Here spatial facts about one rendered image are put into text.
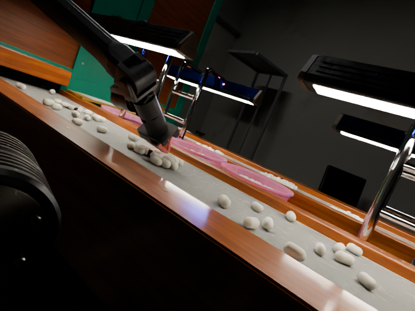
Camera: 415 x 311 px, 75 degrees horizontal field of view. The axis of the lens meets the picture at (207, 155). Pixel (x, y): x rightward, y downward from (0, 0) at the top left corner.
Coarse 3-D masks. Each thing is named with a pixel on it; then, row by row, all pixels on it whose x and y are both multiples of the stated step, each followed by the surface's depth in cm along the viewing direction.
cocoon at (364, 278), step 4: (360, 272) 43; (364, 272) 43; (360, 276) 43; (364, 276) 42; (368, 276) 42; (360, 280) 43; (364, 280) 42; (368, 280) 41; (372, 280) 41; (364, 284) 42; (368, 284) 41; (372, 284) 41; (376, 284) 41; (368, 288) 41; (372, 288) 41
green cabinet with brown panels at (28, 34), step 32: (0, 0) 102; (96, 0) 128; (128, 0) 141; (160, 0) 156; (192, 0) 174; (0, 32) 106; (32, 32) 114; (64, 32) 123; (64, 64) 129; (96, 64) 140; (160, 64) 174; (192, 64) 195; (160, 96) 184
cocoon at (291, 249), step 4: (284, 244) 43; (288, 244) 42; (292, 244) 42; (284, 248) 42; (288, 248) 42; (292, 248) 42; (296, 248) 41; (300, 248) 42; (288, 252) 42; (292, 252) 41; (296, 252) 41; (300, 252) 41; (304, 252) 41; (292, 256) 42; (296, 256) 41; (300, 256) 41; (304, 256) 41; (300, 260) 41
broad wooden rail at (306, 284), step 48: (0, 96) 66; (48, 144) 52; (96, 144) 53; (96, 192) 43; (144, 192) 38; (96, 240) 42; (144, 240) 37; (192, 240) 33; (240, 240) 34; (96, 288) 41; (144, 288) 36; (192, 288) 32; (240, 288) 29; (288, 288) 27; (336, 288) 31
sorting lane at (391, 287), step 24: (48, 96) 109; (120, 144) 74; (168, 168) 68; (192, 168) 80; (192, 192) 56; (216, 192) 64; (240, 192) 74; (240, 216) 53; (264, 216) 60; (264, 240) 45; (288, 240) 50; (312, 240) 56; (312, 264) 43; (336, 264) 47; (360, 264) 53; (360, 288) 41; (384, 288) 45; (408, 288) 50
